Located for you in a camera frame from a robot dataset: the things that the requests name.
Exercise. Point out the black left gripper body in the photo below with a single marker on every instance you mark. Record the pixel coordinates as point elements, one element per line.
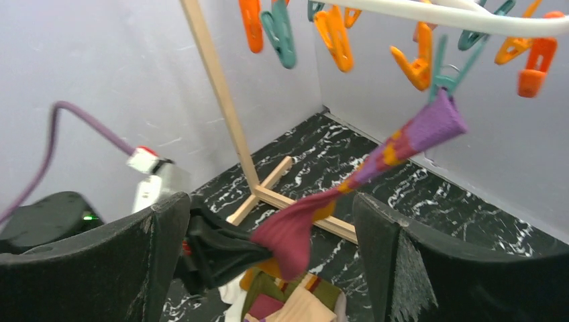
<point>214,251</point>

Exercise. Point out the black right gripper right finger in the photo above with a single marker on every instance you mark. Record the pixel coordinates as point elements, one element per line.
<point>417,273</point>

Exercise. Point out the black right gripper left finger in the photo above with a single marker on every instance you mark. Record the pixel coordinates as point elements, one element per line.
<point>120,271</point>

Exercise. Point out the olive striped sock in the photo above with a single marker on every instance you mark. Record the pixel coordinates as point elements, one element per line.
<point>256,282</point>

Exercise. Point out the maroon yellow striped sock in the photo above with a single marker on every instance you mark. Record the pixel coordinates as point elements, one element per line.
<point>287,233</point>

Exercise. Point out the white fluffy sock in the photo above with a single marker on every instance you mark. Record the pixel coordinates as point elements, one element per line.
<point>234,296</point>

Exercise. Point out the beige purple striped sock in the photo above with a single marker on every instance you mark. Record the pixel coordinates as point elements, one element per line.
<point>301,306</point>

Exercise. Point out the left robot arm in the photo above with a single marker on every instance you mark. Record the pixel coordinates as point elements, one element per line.
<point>57,217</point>

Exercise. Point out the white plastic clip hanger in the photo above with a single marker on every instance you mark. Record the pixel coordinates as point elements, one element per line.
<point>465,15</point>

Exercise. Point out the teal clothes peg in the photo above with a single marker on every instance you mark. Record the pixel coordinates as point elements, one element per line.
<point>448,77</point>

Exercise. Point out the wooden clothes rack frame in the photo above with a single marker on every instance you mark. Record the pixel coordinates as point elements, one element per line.
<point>260,191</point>

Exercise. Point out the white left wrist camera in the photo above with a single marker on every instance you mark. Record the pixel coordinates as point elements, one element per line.
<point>163,178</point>

